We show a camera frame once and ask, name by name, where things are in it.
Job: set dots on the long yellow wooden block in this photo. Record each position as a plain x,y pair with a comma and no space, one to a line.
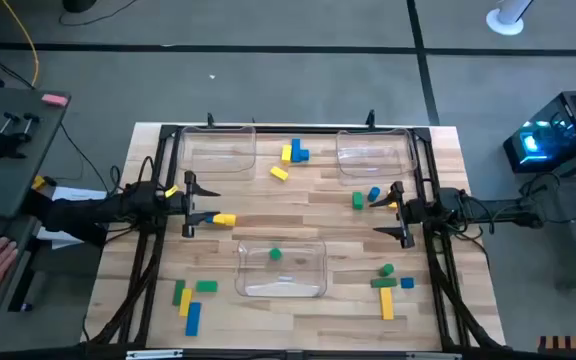
386,303
185,302

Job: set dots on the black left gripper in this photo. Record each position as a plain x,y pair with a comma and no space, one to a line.
188,205

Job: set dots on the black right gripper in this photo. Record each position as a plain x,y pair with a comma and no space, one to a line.
418,210

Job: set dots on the black frame clamp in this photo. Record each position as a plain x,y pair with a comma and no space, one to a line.
370,118
210,120

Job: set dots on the blue wooden cube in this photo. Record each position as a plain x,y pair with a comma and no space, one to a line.
407,282

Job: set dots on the black computer tower with lights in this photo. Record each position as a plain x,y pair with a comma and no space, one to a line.
568,130

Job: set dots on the black round base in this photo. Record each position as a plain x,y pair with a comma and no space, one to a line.
78,4

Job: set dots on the silver metal bracket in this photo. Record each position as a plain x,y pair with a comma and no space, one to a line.
433,356
154,354

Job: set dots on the pink eraser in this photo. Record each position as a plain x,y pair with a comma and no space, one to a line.
55,99

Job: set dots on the white paper sheets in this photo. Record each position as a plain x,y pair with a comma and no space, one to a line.
80,194

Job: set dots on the white stand base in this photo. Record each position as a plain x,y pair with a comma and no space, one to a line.
505,19

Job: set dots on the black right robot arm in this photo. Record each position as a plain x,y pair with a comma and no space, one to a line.
493,209

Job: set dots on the blue wooden cylinder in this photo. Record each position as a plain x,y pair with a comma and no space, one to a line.
373,193

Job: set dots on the clear plastic bin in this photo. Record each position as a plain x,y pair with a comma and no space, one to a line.
298,275
218,150
375,152

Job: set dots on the orange black striped panel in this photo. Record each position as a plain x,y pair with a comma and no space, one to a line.
573,343

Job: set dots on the green wooden cylinder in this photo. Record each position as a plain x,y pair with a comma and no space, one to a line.
275,254
387,269

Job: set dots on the black clamp tool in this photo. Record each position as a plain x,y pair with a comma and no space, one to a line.
10,137

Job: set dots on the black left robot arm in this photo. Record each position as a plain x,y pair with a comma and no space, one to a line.
133,205

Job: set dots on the long green wooden block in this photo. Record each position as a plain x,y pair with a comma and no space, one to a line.
178,292
384,282

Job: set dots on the small yellow black object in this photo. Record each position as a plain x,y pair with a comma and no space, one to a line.
38,182

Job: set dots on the yellow tape tag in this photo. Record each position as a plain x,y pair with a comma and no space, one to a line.
171,191

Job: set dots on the small blue white object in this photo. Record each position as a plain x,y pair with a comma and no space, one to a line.
25,306

